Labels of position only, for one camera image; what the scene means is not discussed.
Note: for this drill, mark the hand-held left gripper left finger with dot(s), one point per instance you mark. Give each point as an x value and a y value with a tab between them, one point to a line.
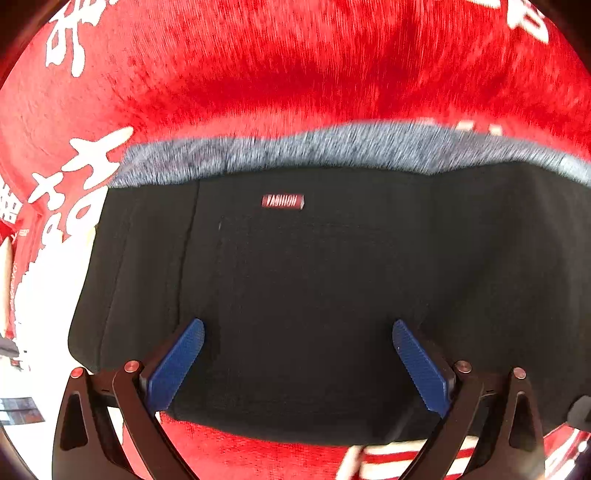
178	364

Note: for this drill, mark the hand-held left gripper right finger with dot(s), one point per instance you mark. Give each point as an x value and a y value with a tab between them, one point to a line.
421	364

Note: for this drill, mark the black pants with grey waistband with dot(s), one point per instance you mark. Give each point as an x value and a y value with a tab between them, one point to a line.
300	295

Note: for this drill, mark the red printed blanket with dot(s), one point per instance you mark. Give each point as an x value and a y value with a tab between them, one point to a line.
295	64

